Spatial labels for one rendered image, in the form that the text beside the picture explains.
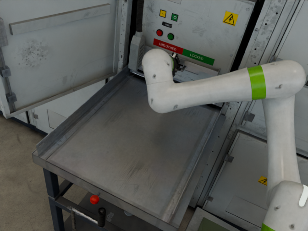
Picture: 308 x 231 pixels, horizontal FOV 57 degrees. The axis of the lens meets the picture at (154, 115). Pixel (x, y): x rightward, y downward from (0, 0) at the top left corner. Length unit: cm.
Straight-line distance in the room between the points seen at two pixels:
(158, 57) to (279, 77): 40
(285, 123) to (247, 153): 48
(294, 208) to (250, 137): 64
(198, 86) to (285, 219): 49
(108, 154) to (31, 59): 51
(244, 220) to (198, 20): 127
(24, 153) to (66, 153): 119
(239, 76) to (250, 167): 75
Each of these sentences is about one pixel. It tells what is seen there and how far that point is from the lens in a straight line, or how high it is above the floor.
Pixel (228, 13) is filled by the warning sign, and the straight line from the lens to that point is 132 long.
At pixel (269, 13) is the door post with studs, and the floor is 138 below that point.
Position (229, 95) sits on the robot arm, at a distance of 101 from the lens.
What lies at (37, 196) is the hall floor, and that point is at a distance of 211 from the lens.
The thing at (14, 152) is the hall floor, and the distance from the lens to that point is 238.
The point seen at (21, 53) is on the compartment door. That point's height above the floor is 111.
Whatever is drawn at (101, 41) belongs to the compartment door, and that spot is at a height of 106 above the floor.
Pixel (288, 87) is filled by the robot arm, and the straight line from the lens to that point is 102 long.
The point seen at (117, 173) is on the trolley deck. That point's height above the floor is 85.
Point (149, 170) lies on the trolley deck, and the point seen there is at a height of 85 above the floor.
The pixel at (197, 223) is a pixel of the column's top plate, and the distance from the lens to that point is 118.
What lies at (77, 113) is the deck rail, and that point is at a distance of 129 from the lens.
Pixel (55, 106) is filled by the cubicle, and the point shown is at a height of 40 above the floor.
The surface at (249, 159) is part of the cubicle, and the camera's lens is 161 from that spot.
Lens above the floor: 175
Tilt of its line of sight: 41 degrees down
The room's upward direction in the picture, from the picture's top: 11 degrees clockwise
